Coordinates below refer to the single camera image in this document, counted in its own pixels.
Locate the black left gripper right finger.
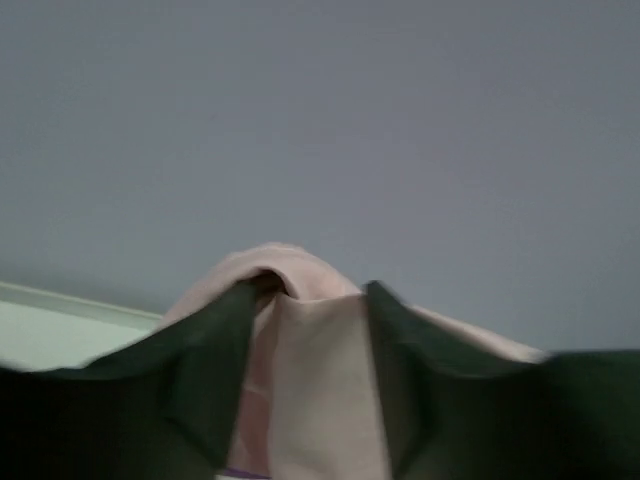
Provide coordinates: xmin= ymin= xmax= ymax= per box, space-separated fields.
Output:
xmin=365 ymin=282 xmax=639 ymax=479

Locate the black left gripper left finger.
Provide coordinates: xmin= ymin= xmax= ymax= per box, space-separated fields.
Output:
xmin=1 ymin=282 xmax=256 ymax=479

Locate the pink cloth placemat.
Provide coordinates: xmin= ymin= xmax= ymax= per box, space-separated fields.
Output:
xmin=157 ymin=241 xmax=551 ymax=480

